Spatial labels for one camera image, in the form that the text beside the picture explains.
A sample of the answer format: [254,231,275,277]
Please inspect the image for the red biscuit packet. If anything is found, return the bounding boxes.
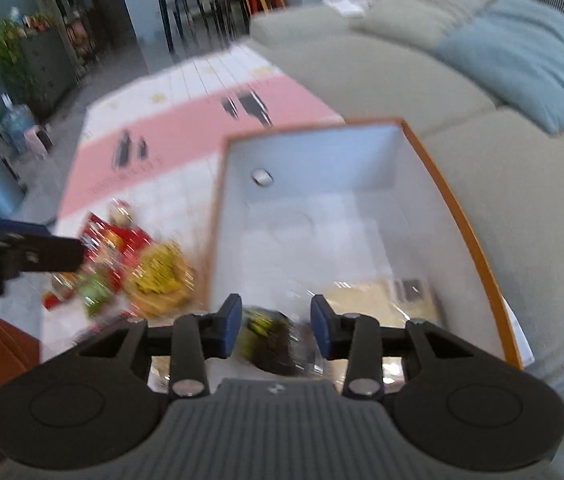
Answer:
[81,211,150,283]

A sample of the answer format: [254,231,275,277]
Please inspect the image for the shelf rack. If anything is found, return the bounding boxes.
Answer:
[52,0,99,77]

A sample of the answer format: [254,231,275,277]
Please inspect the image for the blue water jug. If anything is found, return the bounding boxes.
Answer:
[0,94,36,154]

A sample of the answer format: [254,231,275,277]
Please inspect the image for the white papers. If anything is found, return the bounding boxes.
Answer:
[324,0,375,17]

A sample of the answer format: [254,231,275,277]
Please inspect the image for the dark snack packet yellow label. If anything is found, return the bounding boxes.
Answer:
[242,305,313,377]

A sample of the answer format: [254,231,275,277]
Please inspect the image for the grey-green sofa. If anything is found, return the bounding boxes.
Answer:
[249,2,564,480]

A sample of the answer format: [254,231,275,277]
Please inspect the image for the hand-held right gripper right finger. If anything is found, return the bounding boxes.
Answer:
[310,294,482,400]

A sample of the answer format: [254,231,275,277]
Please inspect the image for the dark grey cabinet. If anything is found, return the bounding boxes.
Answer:
[19,27,81,112]

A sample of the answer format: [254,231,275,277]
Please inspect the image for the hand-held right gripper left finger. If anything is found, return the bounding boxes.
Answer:
[79,294,243,400]

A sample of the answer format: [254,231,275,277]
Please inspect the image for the beige pillow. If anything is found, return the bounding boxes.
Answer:
[351,0,500,54]

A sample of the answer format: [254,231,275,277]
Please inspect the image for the pink and white picnic mat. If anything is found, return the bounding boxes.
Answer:
[39,42,349,363]

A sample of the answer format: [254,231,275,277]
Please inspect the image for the dark brown door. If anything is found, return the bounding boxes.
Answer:
[86,0,136,45]

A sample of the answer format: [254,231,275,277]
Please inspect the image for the orange box with white inside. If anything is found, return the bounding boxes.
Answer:
[207,117,525,372]

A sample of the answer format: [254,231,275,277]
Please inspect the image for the pile of small toys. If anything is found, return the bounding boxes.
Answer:
[21,9,57,32]

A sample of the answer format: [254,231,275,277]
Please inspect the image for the green snack packet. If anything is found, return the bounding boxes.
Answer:
[76,265,119,317]

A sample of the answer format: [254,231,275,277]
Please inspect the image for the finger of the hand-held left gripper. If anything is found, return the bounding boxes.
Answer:
[0,213,55,237]
[9,234,86,274]

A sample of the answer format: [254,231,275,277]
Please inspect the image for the light blue pillow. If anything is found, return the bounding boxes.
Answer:
[434,0,564,135]

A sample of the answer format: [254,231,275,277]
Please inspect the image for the small brown snack packet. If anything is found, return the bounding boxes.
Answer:
[108,199,137,227]

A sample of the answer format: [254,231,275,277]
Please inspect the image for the green trailing plant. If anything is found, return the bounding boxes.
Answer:
[0,19,39,107]

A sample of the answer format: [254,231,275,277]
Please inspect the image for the yellow snack packet black print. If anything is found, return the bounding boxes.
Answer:
[126,241,197,317]

